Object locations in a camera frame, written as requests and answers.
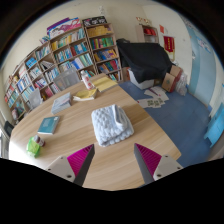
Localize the yellow book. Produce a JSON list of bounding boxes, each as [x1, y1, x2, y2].
[[90, 76, 119, 93], [72, 87, 99, 102]]

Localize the papers on floor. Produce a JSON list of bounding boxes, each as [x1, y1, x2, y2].
[[136, 85, 170, 109]]

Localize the red-lidded jar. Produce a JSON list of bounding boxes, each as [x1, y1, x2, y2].
[[33, 134, 46, 148]]

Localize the black cloth cover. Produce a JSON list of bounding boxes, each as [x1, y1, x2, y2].
[[115, 38, 174, 84]]

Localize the cardboard box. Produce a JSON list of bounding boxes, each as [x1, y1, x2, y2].
[[161, 64, 184, 93]]

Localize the grey book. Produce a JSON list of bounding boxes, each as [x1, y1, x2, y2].
[[50, 91, 73, 116]]

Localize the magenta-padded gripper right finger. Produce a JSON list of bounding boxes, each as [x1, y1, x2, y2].
[[133, 143, 184, 185]]

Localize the wooden bookshelf with books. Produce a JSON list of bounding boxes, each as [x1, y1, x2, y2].
[[3, 15, 124, 123]]

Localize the grey mesh chair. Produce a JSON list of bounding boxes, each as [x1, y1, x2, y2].
[[28, 87, 44, 110], [53, 67, 81, 92]]

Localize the green plastic bag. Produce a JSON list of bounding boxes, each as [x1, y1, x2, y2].
[[26, 135, 43, 159]]

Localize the dark office chair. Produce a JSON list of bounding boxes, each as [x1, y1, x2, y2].
[[2, 120, 15, 138]]

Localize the blue chair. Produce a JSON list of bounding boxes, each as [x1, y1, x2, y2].
[[203, 103, 224, 148]]

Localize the red wall banner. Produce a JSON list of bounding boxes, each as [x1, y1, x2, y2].
[[162, 35, 176, 62]]

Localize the white box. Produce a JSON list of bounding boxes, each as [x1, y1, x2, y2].
[[127, 68, 156, 90]]

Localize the teal book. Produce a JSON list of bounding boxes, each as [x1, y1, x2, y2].
[[37, 115, 61, 136]]

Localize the white waffle towel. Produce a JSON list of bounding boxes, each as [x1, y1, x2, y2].
[[90, 103, 135, 148]]

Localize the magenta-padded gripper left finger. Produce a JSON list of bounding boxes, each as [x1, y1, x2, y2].
[[44, 143, 96, 187]]

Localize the small wooden shelf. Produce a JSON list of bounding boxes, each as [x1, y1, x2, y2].
[[134, 23, 160, 44]]

